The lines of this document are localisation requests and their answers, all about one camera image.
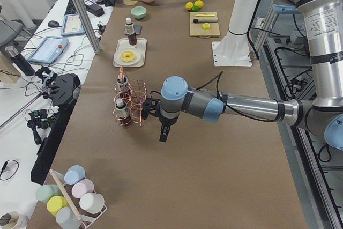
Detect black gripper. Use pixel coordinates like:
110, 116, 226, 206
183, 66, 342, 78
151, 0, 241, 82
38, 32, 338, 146
159, 115, 178, 142

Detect tea bottle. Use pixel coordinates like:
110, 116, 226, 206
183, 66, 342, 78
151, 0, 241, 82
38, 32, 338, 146
117, 77, 131, 95
115, 98, 131, 126
125, 17, 138, 46

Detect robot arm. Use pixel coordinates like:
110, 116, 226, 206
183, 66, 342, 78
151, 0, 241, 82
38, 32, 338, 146
156, 0, 342, 149

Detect cream serving tray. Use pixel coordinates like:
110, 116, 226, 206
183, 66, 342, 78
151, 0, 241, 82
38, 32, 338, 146
113, 38, 147, 68

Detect white round plate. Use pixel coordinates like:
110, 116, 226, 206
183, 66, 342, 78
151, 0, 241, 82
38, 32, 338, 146
114, 48, 142, 65

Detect yellow glazed donut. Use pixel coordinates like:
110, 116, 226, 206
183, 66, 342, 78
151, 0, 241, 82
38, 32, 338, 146
121, 51, 136, 62

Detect pink cup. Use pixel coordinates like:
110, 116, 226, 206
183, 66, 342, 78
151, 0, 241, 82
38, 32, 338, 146
71, 179, 94, 198

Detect blue cup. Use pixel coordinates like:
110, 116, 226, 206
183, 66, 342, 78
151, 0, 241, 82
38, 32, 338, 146
64, 165, 85, 186

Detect white cup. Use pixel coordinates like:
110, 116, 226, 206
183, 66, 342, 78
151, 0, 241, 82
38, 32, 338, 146
79, 193, 105, 214

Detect grey folded cloth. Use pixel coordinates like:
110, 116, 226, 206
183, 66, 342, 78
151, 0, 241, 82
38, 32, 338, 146
124, 25, 142, 35

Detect wooden cutting board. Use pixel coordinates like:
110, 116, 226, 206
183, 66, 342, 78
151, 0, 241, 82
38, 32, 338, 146
189, 11, 220, 38

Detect half lemon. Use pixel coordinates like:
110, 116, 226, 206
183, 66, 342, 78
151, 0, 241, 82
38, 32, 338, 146
202, 23, 211, 30

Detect steel cylinder tool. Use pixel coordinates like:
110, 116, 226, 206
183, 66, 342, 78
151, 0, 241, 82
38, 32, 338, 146
193, 18, 218, 23

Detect yellow plastic knife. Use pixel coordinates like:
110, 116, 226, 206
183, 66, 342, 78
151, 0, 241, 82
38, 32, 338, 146
195, 13, 216, 17

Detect green bowl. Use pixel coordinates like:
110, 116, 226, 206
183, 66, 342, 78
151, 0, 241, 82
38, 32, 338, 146
131, 6, 147, 19

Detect green lime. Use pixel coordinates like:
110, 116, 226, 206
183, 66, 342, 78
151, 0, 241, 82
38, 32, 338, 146
191, 6, 200, 12

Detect left whole lemon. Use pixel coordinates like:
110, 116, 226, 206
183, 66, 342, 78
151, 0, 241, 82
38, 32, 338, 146
185, 2, 194, 11

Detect whole lemon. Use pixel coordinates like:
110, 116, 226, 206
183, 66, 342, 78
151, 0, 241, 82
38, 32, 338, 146
185, 2, 194, 11
194, 0, 204, 9

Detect grey cup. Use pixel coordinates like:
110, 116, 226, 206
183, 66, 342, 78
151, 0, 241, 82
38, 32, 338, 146
55, 206, 81, 229

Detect yellow cup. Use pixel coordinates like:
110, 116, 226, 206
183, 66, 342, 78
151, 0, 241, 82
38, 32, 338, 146
47, 196, 69, 216

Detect right whole lemon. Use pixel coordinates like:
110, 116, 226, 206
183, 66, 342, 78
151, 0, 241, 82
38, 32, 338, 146
194, 0, 204, 9

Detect green cup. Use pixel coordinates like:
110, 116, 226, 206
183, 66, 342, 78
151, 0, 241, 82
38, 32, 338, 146
35, 184, 62, 204

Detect blue teach pendant far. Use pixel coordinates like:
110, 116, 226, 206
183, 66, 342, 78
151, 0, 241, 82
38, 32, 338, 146
61, 14, 85, 36

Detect blue teach pendant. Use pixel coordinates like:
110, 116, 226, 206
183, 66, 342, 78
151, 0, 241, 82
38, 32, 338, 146
61, 14, 85, 36
27, 36, 69, 64

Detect blue teach pendant near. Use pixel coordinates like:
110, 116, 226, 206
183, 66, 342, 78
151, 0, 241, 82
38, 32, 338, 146
27, 36, 69, 64

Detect black keyboard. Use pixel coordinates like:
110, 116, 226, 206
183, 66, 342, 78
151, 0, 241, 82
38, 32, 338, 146
64, 0, 78, 15

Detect black computer mouse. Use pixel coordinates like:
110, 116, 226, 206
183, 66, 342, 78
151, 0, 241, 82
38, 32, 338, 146
48, 20, 60, 28

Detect black thermos bottle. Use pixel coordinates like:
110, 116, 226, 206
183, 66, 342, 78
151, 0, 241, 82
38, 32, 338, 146
5, 46, 35, 76

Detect paper cup with utensils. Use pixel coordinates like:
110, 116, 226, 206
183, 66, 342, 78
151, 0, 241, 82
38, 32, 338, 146
1, 211, 29, 229

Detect copper wire bottle rack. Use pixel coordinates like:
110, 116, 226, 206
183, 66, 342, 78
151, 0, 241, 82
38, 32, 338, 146
113, 67, 147, 127

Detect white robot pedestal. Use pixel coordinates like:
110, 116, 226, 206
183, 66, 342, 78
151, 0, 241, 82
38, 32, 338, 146
212, 0, 258, 67

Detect white wire cup rack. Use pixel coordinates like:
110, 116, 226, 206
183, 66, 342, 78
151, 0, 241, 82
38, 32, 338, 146
49, 169, 108, 228

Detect aluminium frame post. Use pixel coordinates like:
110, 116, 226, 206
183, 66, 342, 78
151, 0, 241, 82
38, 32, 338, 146
72, 0, 101, 54

